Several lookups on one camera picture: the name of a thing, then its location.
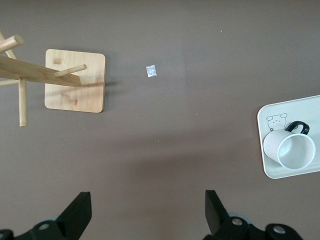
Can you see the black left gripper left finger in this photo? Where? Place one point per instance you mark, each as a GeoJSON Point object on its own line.
{"type": "Point", "coordinates": [75, 220]}

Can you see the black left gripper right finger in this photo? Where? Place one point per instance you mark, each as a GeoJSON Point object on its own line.
{"type": "Point", "coordinates": [215, 212]}

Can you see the wooden cup rack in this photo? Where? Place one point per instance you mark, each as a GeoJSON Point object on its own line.
{"type": "Point", "coordinates": [75, 100]}

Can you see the cream tray with rabbit print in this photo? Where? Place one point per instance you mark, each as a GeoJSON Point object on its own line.
{"type": "Point", "coordinates": [272, 171]}

